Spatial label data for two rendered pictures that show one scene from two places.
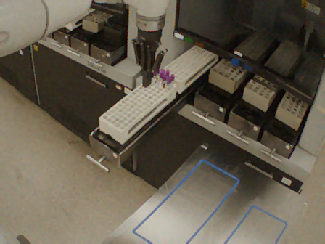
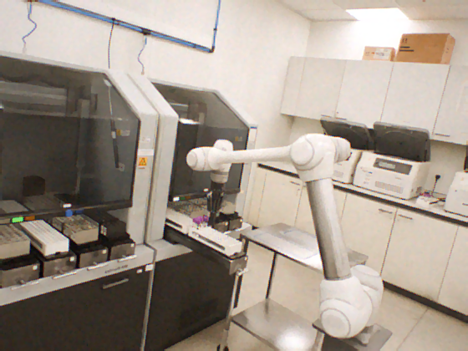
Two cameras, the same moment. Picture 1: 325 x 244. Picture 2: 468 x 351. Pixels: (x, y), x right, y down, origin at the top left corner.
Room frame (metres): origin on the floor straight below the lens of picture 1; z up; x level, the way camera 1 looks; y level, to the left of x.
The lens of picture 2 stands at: (0.74, 1.92, 1.56)
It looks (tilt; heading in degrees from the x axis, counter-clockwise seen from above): 11 degrees down; 276
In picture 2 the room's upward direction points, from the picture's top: 9 degrees clockwise
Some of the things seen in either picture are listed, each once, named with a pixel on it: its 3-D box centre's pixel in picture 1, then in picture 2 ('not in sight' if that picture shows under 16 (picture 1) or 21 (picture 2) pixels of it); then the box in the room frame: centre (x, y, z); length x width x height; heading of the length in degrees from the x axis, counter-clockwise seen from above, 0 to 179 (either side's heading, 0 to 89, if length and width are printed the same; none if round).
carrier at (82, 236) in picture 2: (91, 25); (85, 235); (1.51, 0.38, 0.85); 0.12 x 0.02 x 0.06; 58
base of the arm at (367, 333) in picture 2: not in sight; (355, 320); (0.26, 0.39, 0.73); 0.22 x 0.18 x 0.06; 57
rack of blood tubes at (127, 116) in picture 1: (138, 107); (214, 240); (0.96, 0.08, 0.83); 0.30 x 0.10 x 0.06; 147
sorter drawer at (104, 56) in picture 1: (145, 27); (89, 227); (1.62, 0.12, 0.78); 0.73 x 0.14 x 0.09; 147
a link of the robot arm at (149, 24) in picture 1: (150, 19); (219, 175); (0.99, 0.06, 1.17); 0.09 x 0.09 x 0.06
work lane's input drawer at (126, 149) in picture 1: (162, 99); (195, 240); (1.07, 0.00, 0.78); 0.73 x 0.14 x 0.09; 147
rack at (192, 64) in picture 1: (191, 66); (175, 221); (1.22, -0.09, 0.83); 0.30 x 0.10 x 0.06; 147
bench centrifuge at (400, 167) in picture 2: not in sight; (395, 158); (-0.52, -2.07, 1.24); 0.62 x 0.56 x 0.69; 57
